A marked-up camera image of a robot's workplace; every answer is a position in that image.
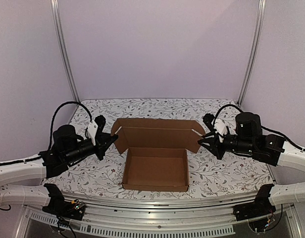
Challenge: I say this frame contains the right aluminium frame post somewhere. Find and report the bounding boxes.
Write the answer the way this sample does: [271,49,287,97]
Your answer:
[237,0,266,107]

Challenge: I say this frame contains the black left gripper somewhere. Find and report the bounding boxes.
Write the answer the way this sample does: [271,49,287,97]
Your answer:
[64,133,118,165]

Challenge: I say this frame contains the floral patterned table mat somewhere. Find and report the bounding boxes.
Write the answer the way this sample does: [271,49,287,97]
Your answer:
[47,99,272,200]

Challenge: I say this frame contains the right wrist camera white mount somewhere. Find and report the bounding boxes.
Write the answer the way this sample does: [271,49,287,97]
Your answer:
[203,114,229,137]

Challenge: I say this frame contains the front aluminium rail base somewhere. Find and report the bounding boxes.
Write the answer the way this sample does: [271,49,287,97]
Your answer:
[14,190,304,238]

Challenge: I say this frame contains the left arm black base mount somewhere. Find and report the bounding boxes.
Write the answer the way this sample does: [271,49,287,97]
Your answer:
[42,183,86,221]

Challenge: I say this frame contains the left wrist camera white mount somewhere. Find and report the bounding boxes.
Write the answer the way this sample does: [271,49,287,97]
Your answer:
[86,115,106,146]

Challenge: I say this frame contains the brown cardboard box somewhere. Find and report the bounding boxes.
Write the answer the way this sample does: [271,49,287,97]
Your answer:
[111,118,205,192]

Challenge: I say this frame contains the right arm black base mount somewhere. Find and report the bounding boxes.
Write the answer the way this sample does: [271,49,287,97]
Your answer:
[233,184,276,221]

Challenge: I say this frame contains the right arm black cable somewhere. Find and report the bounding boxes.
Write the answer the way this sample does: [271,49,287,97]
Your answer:
[212,104,305,152]

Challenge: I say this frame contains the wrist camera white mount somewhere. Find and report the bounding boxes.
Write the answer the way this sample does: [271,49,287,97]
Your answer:
[203,114,229,137]
[86,115,106,146]

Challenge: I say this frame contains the left aluminium frame post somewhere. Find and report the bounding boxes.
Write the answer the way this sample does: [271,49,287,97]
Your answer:
[51,0,81,102]

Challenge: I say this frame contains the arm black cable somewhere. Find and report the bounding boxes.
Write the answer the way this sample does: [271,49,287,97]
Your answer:
[49,100,94,149]
[212,104,305,152]

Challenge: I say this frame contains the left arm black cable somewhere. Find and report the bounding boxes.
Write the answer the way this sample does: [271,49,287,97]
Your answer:
[49,100,94,149]

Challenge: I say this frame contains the aluminium frame post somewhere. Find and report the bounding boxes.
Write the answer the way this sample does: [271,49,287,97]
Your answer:
[237,0,266,107]
[51,0,81,102]

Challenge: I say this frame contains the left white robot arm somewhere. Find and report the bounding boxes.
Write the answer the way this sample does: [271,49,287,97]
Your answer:
[0,123,118,215]

